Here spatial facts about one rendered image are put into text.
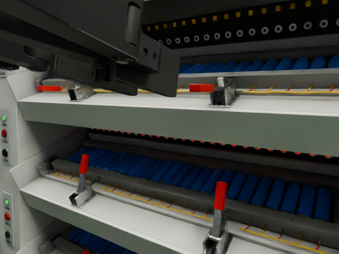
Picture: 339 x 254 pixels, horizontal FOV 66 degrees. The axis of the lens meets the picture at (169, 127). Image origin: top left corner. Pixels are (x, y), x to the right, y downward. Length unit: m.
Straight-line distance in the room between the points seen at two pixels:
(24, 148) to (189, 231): 0.41
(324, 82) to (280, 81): 0.04
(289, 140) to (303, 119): 0.03
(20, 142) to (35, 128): 0.04
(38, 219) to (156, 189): 0.35
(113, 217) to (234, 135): 0.25
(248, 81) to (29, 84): 0.47
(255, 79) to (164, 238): 0.25
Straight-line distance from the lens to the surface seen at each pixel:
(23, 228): 0.70
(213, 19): 0.50
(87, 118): 0.47
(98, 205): 0.50
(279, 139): 0.31
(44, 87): 0.45
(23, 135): 0.65
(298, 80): 0.34
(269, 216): 0.39
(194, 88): 0.26
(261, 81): 0.34
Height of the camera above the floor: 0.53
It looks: 6 degrees down
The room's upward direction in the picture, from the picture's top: 2 degrees clockwise
